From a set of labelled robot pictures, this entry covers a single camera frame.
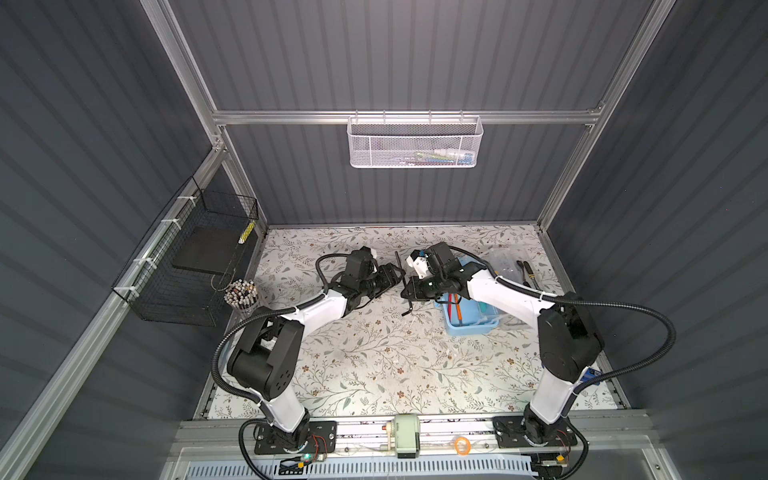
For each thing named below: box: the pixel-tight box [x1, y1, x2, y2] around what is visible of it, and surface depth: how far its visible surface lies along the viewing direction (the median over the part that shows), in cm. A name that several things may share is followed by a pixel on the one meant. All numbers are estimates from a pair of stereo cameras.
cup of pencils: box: [224, 278, 259, 313], surface depth 82 cm
